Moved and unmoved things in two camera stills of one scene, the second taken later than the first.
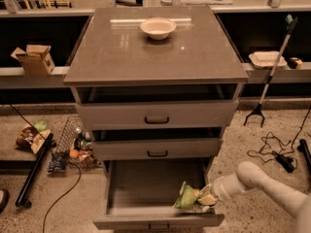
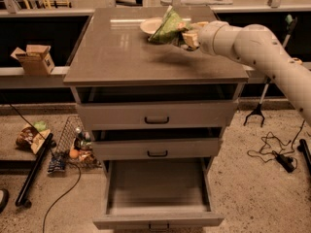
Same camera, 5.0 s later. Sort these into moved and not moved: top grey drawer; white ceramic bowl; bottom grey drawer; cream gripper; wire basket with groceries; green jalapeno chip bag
Moved: cream gripper; green jalapeno chip bag
Not moved: wire basket with groceries; top grey drawer; white ceramic bowl; bottom grey drawer
